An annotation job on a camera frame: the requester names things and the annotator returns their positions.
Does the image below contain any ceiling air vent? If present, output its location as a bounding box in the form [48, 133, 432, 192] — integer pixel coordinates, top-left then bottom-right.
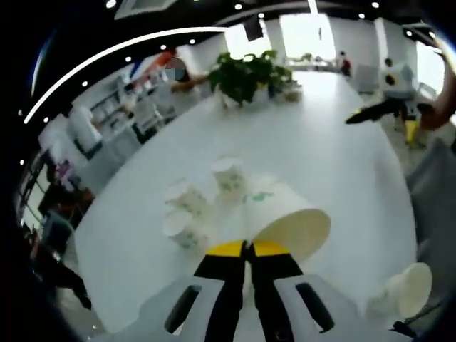
[113, 0, 179, 21]

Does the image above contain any green-print paper cup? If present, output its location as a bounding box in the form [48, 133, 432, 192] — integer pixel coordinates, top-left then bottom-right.
[210, 156, 247, 204]
[164, 181, 211, 217]
[366, 261, 434, 320]
[242, 174, 331, 263]
[162, 209, 211, 250]

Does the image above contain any grey black-edged chair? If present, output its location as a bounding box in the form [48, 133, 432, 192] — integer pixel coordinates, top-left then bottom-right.
[405, 138, 455, 275]

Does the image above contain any black tripod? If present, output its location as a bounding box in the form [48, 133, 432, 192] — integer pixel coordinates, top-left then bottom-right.
[31, 249, 93, 311]

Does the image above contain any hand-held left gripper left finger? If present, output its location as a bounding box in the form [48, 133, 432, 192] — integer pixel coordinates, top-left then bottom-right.
[137, 239, 249, 342]

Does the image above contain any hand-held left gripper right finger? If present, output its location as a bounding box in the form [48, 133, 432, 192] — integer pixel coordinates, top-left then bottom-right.
[250, 240, 368, 342]

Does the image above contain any red blue wall graphic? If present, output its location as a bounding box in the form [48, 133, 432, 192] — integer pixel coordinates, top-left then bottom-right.
[130, 51, 175, 78]

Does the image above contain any black hanging screen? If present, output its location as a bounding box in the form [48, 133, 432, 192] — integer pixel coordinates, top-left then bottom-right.
[245, 19, 264, 40]

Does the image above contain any curved ceiling light strip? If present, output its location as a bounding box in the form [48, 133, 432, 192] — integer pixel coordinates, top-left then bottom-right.
[23, 27, 229, 125]

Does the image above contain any potted green plant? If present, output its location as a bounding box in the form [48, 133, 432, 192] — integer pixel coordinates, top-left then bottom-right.
[207, 49, 304, 110]

